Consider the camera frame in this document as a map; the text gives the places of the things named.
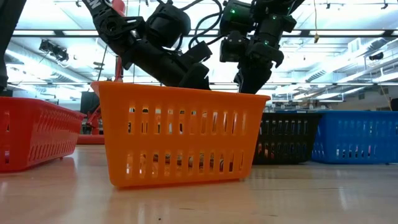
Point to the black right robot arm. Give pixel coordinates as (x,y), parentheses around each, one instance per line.
(239,18)

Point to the black ceiling mounted device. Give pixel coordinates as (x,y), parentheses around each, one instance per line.
(54,49)

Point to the black ceiling beam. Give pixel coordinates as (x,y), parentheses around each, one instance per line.
(311,32)

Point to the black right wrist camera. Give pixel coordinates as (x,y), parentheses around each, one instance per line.
(233,46)

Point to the blue plastic basket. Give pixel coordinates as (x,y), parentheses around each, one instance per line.
(357,118)

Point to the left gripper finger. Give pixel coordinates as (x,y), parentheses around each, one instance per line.
(197,79)

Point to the black plastic basket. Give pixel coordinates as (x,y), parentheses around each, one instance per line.
(286,119)

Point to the white air duct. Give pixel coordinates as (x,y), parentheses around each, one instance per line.
(357,67)

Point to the small black ceiling device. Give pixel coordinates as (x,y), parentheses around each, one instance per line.
(376,56)

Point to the orange plastic basket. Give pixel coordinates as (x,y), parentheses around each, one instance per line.
(186,99)

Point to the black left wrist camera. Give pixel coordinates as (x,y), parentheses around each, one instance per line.
(200,51)

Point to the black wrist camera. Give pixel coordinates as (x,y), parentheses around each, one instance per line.
(200,51)
(233,46)

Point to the black monitor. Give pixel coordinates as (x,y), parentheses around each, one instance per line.
(89,102)

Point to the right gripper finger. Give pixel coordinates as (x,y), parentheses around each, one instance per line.
(253,79)

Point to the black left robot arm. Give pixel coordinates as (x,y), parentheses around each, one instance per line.
(112,25)

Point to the silver air duct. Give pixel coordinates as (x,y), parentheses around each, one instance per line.
(46,68)

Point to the red plastic basket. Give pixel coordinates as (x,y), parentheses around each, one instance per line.
(37,133)

